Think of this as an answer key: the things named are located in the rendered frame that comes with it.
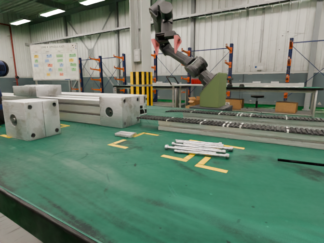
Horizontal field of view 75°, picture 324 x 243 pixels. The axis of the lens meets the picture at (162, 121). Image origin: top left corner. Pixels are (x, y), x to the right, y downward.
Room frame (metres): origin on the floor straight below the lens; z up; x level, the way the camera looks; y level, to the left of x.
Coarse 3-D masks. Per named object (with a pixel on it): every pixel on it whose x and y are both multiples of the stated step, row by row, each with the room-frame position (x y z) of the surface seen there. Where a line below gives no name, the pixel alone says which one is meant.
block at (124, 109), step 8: (104, 96) 0.68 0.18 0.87; (112, 96) 0.68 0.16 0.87; (120, 96) 0.68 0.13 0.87; (128, 96) 0.68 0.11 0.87; (136, 96) 0.71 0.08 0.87; (104, 104) 0.67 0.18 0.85; (112, 104) 0.65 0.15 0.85; (120, 104) 0.64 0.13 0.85; (128, 104) 0.67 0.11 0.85; (136, 104) 0.71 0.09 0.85; (104, 112) 0.67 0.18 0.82; (112, 112) 0.66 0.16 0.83; (120, 112) 0.64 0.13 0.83; (128, 112) 0.67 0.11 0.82; (136, 112) 0.71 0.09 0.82; (104, 120) 0.67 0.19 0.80; (112, 120) 0.65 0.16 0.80; (120, 120) 0.64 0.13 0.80; (128, 120) 0.66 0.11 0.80; (136, 120) 0.70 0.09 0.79
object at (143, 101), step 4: (64, 92) 1.16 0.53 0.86; (68, 92) 1.15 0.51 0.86; (96, 96) 0.94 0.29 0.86; (140, 96) 0.92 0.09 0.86; (144, 96) 0.92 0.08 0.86; (140, 100) 0.92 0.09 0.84; (144, 100) 0.92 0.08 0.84; (140, 104) 0.91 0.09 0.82; (144, 104) 0.92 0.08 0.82; (140, 108) 0.89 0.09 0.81; (144, 108) 0.92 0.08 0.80; (140, 112) 0.93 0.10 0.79; (144, 112) 0.92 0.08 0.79
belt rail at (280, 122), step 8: (184, 112) 0.78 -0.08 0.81; (216, 120) 0.72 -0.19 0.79; (224, 120) 0.71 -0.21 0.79; (232, 120) 0.70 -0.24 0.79; (240, 120) 0.69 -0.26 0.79; (248, 120) 0.68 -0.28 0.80; (256, 120) 0.66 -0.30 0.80; (264, 120) 0.65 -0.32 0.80; (272, 120) 0.64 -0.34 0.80; (280, 120) 0.63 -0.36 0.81; (288, 120) 0.62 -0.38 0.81; (304, 128) 0.60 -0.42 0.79; (312, 128) 0.59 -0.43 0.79; (320, 128) 0.58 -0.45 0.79
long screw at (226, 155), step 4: (176, 152) 0.41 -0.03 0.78; (180, 152) 0.40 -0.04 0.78; (184, 152) 0.40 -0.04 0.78; (188, 152) 0.40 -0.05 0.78; (192, 152) 0.40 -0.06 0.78; (196, 152) 0.39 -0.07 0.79; (200, 152) 0.39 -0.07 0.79; (204, 152) 0.39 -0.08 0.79; (216, 156) 0.38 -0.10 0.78; (220, 156) 0.38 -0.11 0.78; (224, 156) 0.37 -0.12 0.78; (228, 156) 0.37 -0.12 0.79
